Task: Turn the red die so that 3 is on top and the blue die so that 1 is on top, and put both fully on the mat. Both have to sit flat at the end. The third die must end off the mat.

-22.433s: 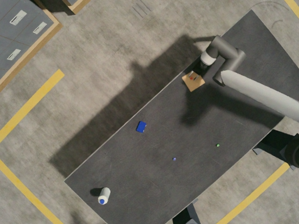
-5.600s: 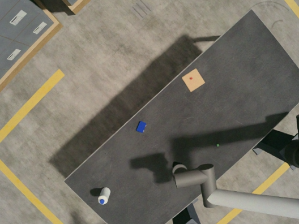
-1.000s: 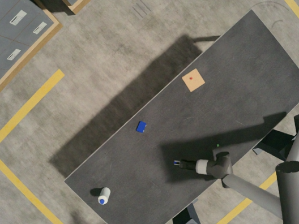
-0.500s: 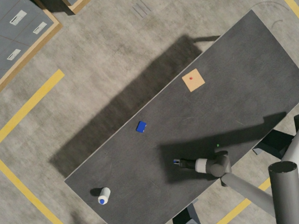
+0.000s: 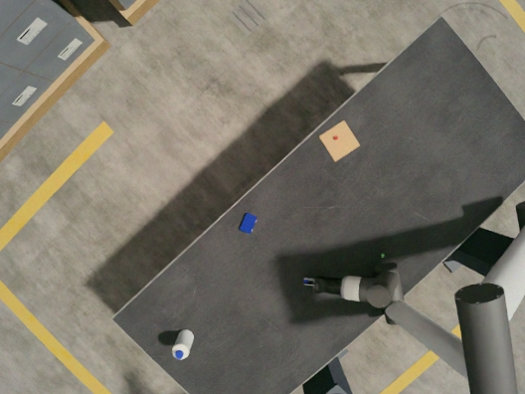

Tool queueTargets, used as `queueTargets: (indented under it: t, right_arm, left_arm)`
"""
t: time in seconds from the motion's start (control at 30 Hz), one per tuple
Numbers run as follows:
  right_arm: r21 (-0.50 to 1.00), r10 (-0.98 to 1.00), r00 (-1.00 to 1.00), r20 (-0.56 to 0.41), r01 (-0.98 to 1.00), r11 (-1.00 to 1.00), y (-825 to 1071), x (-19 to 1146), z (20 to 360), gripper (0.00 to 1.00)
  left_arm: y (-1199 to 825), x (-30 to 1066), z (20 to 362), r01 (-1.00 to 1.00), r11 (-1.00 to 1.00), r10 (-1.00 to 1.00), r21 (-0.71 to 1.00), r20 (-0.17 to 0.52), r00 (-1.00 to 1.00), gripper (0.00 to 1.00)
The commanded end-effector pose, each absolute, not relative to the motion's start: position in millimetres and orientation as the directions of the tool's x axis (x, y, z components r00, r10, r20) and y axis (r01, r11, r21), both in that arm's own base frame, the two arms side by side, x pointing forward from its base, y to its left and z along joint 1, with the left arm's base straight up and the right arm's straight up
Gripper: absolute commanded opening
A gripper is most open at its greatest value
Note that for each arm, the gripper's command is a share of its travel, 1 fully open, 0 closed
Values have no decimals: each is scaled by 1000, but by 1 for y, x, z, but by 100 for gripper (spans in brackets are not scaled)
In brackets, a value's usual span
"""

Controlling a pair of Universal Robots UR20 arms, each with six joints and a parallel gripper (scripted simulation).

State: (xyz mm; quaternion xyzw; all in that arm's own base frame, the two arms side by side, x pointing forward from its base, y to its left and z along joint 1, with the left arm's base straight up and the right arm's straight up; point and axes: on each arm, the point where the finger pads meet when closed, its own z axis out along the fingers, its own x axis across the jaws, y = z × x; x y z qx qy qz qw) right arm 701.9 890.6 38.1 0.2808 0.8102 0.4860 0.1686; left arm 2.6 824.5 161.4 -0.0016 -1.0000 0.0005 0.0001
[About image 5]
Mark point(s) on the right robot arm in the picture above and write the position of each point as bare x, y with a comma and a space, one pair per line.
483, 311

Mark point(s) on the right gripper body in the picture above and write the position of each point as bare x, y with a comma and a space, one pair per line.
347, 287

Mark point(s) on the beige flat mat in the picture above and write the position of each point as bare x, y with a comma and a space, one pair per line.
345, 143

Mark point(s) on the white bottle with blue cap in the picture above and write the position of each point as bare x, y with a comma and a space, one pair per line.
183, 344

